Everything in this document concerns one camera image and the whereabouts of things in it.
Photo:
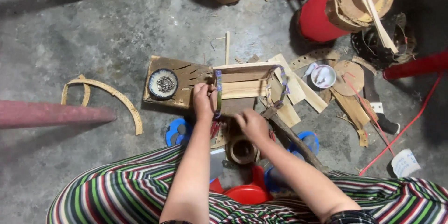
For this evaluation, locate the person's left hand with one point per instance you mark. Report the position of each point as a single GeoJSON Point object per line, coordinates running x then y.
{"type": "Point", "coordinates": [204, 101]}

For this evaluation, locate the person's right hand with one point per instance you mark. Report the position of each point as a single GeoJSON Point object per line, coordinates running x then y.
{"type": "Point", "coordinates": [254, 126]}

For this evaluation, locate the person's right fingers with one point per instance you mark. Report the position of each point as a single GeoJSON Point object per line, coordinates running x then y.
{"type": "Point", "coordinates": [242, 117]}

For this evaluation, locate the person's left fingers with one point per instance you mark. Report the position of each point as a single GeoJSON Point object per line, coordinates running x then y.
{"type": "Point", "coordinates": [203, 87]}

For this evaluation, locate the hoop with purple wrap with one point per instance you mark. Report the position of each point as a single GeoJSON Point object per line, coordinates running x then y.
{"type": "Point", "coordinates": [218, 94]}

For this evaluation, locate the dark wooden board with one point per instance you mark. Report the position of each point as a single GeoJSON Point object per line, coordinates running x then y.
{"type": "Point", "coordinates": [190, 75]}

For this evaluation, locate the short pale wooden plank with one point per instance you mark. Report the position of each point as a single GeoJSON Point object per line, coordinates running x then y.
{"type": "Point", "coordinates": [243, 89]}

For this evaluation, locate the round wooden mallet head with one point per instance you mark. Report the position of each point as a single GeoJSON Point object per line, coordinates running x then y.
{"type": "Point", "coordinates": [242, 151]}

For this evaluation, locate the heap of metal nails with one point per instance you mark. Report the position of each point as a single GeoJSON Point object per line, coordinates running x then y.
{"type": "Point", "coordinates": [165, 84]}

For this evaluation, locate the brown wooden plank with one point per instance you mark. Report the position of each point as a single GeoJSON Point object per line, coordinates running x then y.
{"type": "Point", "coordinates": [241, 76]}

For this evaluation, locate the thin wooden stick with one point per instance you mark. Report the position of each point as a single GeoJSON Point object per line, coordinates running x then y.
{"type": "Point", "coordinates": [227, 47]}

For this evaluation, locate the long pale wooden plank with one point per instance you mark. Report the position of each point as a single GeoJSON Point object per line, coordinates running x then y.
{"type": "Point", "coordinates": [245, 66]}

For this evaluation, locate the small pale wooden plank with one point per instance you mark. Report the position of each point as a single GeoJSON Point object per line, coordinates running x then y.
{"type": "Point", "coordinates": [289, 114]}

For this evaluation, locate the blue rimmed bowl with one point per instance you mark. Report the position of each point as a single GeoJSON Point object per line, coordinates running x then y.
{"type": "Point", "coordinates": [152, 86]}

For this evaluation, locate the grey metal blade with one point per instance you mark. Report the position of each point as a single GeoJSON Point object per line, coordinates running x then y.
{"type": "Point", "coordinates": [217, 164]}

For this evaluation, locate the wide pale wooden plank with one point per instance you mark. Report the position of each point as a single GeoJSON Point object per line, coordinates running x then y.
{"type": "Point", "coordinates": [295, 87]}

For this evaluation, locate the narrow pale wooden plank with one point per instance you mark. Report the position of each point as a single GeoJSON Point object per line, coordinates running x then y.
{"type": "Point", "coordinates": [313, 98]}

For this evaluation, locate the red plastic stool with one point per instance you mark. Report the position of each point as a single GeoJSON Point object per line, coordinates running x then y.
{"type": "Point", "coordinates": [245, 192]}

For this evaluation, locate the curved perforated leather strip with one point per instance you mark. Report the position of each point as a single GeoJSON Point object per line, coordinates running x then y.
{"type": "Point", "coordinates": [115, 94]}

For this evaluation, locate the white bowl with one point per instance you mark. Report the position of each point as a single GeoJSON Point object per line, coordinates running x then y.
{"type": "Point", "coordinates": [323, 76]}

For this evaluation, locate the short perforated leather strip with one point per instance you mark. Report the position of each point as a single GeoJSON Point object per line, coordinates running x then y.
{"type": "Point", "coordinates": [315, 56]}

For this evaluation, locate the brown wood scrap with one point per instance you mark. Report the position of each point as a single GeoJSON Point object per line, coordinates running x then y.
{"type": "Point", "coordinates": [353, 110]}

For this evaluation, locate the round leather disc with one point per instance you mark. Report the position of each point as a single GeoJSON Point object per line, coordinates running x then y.
{"type": "Point", "coordinates": [350, 84]}

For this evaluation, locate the large red drum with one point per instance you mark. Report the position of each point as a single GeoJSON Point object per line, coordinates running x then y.
{"type": "Point", "coordinates": [316, 17]}

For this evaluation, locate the person's striped clothing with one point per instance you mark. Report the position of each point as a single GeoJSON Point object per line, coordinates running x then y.
{"type": "Point", "coordinates": [119, 192]}

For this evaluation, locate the red stool leg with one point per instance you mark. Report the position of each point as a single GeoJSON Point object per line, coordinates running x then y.
{"type": "Point", "coordinates": [416, 66]}
{"type": "Point", "coordinates": [52, 114]}

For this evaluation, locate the bundle of bamboo strips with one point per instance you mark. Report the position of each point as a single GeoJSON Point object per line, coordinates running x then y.
{"type": "Point", "coordinates": [376, 14]}

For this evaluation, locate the white paper roll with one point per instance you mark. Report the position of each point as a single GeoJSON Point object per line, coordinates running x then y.
{"type": "Point", "coordinates": [406, 163]}

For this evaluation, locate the heap of black leather scraps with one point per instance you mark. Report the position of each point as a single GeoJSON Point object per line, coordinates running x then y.
{"type": "Point", "coordinates": [402, 47]}

